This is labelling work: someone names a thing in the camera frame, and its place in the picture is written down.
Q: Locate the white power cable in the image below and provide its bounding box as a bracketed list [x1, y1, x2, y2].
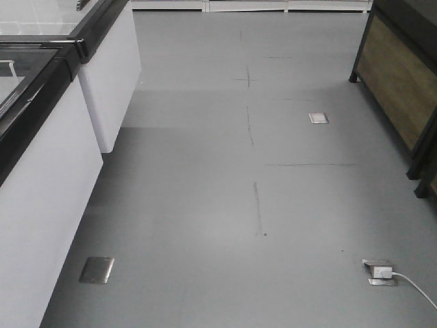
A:
[391, 271, 437, 310]

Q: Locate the far white chest freezer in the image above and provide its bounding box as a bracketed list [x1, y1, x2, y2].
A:
[1, 0, 141, 153]

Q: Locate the small square floor plate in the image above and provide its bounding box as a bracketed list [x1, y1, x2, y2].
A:
[308, 112, 329, 124]

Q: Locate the dark wooden display stand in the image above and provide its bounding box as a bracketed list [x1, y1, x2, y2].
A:
[349, 1, 436, 198]

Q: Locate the white chest freezer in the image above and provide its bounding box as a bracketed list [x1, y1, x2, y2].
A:
[1, 44, 103, 327]
[1, 0, 141, 153]

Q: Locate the white power adapter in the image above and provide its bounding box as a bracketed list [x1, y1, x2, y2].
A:
[371, 266, 393, 279]

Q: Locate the closed steel floor plate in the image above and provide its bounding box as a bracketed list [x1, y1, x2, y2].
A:
[79, 257, 115, 284]

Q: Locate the white store shelving unit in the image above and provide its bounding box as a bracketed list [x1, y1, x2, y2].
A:
[131, 0, 373, 12]

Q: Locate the open floor socket box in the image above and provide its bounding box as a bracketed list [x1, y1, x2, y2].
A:
[362, 259, 398, 286]

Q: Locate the near white chest freezer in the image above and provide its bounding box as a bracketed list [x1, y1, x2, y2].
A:
[1, 44, 103, 327]

